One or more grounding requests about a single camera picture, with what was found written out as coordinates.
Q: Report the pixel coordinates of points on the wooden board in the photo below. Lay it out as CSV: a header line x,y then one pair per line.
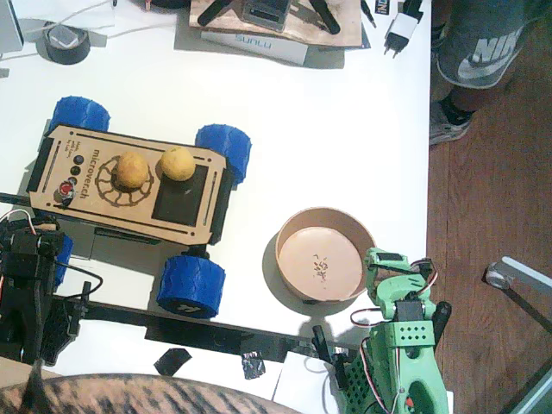
x,y
302,26

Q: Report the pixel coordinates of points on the black tape piece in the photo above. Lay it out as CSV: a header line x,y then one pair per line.
x,y
172,361

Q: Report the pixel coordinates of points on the black tripod leg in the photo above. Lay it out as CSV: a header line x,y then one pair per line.
x,y
213,13
325,17

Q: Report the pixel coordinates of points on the grey metal bar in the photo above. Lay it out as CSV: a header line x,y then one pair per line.
x,y
530,392

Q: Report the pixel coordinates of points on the clear plastic cube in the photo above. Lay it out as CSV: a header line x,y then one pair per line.
x,y
64,38

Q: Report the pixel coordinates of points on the black clamp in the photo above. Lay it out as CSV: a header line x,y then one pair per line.
x,y
79,310
321,340

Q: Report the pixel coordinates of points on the tan paper bowl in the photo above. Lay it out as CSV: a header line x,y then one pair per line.
x,y
319,259

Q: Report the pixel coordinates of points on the black tape roll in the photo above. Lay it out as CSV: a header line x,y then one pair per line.
x,y
64,54

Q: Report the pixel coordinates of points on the long black metal rail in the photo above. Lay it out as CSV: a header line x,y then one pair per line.
x,y
194,330

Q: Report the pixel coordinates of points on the white paper sheet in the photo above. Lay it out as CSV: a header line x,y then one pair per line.
x,y
302,384

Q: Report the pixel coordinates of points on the yellow ball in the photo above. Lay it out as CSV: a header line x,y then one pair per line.
x,y
177,164
131,169

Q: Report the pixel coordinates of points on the wooden-topped rover chassis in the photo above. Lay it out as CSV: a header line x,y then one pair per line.
x,y
129,207

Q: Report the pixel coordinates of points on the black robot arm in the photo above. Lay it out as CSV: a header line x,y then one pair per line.
x,y
21,310

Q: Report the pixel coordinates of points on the grey black electronic device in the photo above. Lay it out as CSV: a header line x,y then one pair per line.
x,y
265,13

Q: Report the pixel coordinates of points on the white black power adapter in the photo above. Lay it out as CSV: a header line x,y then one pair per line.
x,y
401,28

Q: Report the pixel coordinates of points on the person's head brown hair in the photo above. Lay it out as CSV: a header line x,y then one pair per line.
x,y
129,397

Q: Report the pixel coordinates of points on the person in grey Nike shorts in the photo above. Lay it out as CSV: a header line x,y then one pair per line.
x,y
483,52

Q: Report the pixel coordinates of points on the crumpled foil scrap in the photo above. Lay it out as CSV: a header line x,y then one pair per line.
x,y
253,365

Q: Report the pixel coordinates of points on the short black metal rail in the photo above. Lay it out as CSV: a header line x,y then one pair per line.
x,y
15,198

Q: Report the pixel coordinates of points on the black printed sticker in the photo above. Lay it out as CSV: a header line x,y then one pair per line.
x,y
381,6

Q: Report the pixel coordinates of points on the grey white box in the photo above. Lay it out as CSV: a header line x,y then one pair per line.
x,y
8,26

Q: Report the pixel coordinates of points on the grey metal frame leg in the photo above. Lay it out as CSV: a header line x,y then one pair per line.
x,y
517,276

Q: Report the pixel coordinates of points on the black pen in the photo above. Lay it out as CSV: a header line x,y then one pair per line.
x,y
368,15

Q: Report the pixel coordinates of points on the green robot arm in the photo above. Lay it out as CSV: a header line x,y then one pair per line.
x,y
414,371

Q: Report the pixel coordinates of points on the white Sunlu box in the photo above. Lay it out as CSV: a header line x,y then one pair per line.
x,y
259,45

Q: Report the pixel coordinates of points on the black plug adapter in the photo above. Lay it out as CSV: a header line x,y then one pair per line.
x,y
414,8

